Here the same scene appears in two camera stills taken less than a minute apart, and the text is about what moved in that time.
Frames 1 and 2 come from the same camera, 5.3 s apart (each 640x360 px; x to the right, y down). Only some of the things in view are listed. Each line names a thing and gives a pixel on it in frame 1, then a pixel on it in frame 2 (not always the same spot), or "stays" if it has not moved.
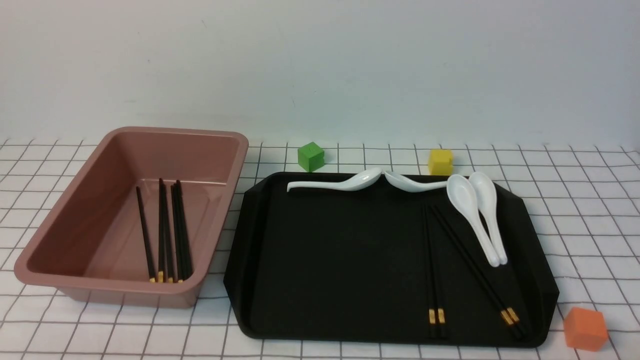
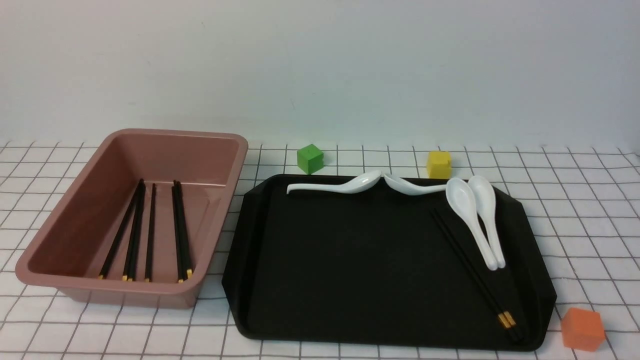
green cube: x=310 y=157 stays
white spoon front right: x=462 y=193 stays
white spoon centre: x=402 y=184 stays
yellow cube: x=440 y=162 stays
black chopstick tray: x=432 y=314 -> x=120 y=228
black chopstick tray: x=439 y=294 -> x=130 y=261
